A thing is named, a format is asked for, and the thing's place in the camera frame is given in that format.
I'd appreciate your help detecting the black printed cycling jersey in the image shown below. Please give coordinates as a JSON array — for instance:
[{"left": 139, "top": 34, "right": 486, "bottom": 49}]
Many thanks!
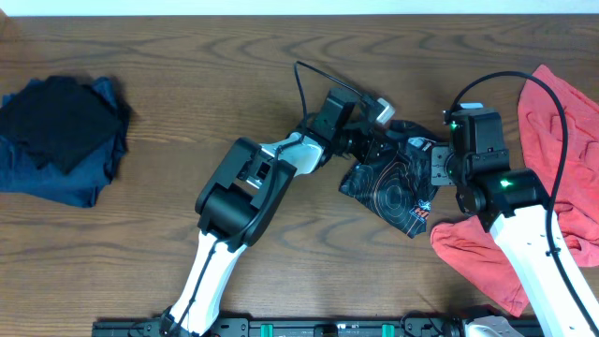
[{"left": 339, "top": 120, "right": 439, "bottom": 238}]

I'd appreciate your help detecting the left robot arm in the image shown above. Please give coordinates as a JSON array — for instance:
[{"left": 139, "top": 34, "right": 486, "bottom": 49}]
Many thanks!
[{"left": 159, "top": 88, "right": 395, "bottom": 336}]

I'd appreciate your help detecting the red t-shirt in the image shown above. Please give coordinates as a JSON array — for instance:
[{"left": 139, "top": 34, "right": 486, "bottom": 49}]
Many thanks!
[{"left": 429, "top": 64, "right": 599, "bottom": 318}]

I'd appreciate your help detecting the folded black garment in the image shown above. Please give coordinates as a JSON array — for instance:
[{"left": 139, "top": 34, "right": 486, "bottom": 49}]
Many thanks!
[{"left": 1, "top": 77, "right": 123, "bottom": 174}]

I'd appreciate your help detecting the folded blue garment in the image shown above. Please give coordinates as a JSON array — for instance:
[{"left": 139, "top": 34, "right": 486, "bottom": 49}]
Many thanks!
[{"left": 1, "top": 77, "right": 129, "bottom": 208}]

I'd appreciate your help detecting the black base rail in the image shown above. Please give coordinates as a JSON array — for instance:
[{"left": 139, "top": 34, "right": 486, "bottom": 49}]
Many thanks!
[{"left": 92, "top": 308, "right": 544, "bottom": 337}]

